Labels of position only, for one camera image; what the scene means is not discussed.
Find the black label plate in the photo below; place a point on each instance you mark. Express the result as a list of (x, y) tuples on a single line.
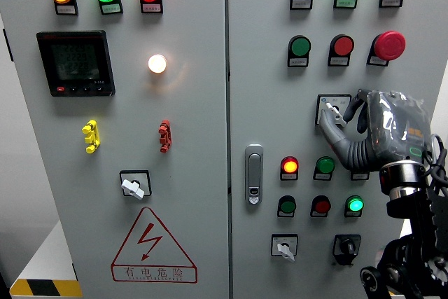
[(300, 3), (377, 61), (297, 62), (151, 7), (391, 1), (288, 176), (345, 3), (318, 214), (322, 176), (285, 214), (360, 176), (338, 61), (66, 9), (111, 8), (352, 214)]

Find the unlit green round lamp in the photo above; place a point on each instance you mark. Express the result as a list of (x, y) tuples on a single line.
[(325, 165)]

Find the large red stop button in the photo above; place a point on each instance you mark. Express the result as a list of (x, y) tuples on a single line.
[(389, 45)]

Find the red push button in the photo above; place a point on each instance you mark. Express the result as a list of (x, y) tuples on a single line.
[(342, 46), (322, 205)]

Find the pale grey cabinet door with lock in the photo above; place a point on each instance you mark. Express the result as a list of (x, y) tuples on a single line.
[(273, 110)]

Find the green push button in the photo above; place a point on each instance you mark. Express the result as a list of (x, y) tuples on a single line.
[(287, 205), (300, 46)]

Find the silver door lock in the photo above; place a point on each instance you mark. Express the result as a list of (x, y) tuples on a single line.
[(254, 173)]

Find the pale grey cabinet door with display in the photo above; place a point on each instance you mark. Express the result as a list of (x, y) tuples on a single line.
[(196, 138)]

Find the white round lamp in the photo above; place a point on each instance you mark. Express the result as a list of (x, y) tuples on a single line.
[(157, 63)]

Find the red warning triangle sign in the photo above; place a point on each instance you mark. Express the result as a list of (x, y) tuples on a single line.
[(128, 253)]

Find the black display meter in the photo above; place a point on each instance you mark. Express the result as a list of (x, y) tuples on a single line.
[(75, 63)]

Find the black cabinet hinge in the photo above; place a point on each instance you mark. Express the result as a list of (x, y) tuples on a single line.
[(8, 45), (74, 271)]

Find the black yellow striped tape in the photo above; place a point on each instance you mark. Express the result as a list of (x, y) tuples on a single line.
[(43, 288)]

